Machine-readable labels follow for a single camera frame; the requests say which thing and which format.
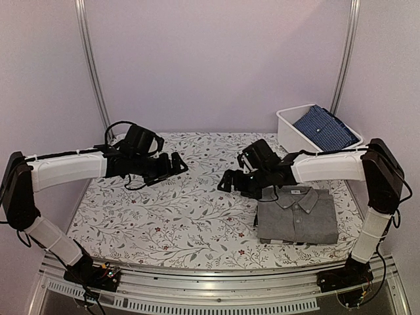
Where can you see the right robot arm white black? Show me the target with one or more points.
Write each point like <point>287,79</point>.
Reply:
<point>371,167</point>

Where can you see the white plastic bin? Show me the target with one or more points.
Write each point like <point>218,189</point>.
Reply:
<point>293,140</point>

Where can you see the aluminium front rail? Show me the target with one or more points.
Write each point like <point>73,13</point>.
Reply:
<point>159,290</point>

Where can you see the floral patterned table cloth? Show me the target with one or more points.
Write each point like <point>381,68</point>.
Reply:
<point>185,222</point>

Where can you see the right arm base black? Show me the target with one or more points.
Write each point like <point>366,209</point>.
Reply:
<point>352,282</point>

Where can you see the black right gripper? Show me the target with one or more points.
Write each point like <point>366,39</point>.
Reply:
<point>239,186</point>

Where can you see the blue checked shirt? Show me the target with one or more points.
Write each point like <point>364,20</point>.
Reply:
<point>325,130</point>

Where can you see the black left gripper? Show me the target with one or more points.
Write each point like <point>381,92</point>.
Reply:
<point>165,169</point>

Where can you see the left aluminium frame post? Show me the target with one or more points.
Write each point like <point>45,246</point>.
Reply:
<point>87,47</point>

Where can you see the grey long sleeve shirt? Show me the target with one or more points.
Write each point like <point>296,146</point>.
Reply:
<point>295,201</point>

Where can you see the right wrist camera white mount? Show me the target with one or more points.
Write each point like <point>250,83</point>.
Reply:
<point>258,157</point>

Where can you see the black white plaid shirt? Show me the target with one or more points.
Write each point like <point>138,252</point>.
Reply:
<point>295,230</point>

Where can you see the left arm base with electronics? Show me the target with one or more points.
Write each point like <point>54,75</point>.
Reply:
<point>85,272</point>

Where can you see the aluminium frame post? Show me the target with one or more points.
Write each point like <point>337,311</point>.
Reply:
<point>87,47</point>
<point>350,38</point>

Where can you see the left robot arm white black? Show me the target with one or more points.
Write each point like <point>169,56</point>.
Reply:
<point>140,152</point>

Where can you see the right aluminium frame post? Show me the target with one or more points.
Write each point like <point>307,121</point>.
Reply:
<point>350,38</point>

